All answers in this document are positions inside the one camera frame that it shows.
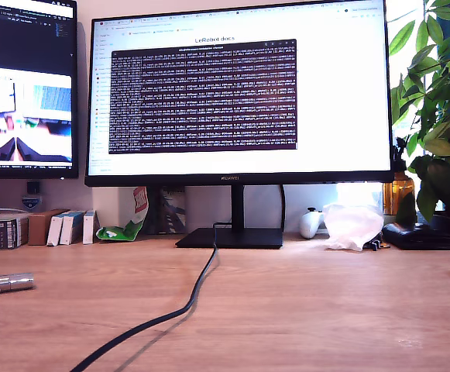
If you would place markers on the metallic silver laser pointer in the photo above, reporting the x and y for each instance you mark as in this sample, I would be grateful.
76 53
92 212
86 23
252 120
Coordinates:
4 283

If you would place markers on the dark printed box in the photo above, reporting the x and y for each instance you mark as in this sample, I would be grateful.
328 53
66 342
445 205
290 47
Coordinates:
170 213

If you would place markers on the black Huawei computer monitor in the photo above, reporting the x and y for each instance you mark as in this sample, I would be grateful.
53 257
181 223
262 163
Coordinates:
209 97

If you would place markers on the white game controller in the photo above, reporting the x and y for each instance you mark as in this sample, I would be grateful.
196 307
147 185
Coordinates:
310 224

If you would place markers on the green crumpled snack bag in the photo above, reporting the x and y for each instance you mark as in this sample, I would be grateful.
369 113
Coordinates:
116 232

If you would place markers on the crumpled white plastic bag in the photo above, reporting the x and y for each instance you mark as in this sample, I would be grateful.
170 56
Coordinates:
352 228

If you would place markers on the white blue-edged box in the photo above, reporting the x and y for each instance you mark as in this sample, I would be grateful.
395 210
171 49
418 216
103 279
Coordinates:
69 228
54 230
88 226

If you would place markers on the amber pump bottle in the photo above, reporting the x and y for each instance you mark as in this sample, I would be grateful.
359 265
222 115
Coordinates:
399 193

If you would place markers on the brown cardboard box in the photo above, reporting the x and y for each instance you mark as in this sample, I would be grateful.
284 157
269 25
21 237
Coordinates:
38 228

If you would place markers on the blue shield badge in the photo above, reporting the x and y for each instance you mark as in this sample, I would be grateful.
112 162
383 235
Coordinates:
31 202

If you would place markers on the black leather wallet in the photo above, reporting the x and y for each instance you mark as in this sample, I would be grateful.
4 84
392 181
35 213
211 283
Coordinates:
422 238

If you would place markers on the green leafy houseplant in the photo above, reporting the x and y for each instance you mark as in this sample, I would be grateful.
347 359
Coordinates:
441 147

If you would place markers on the green labelled box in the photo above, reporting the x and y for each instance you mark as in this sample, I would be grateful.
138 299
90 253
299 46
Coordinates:
2 232

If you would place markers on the black monitor with dark screen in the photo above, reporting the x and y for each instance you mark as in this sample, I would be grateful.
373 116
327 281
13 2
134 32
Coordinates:
23 38

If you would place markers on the small black wall cube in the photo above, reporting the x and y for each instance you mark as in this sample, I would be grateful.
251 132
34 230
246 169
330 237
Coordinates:
33 187

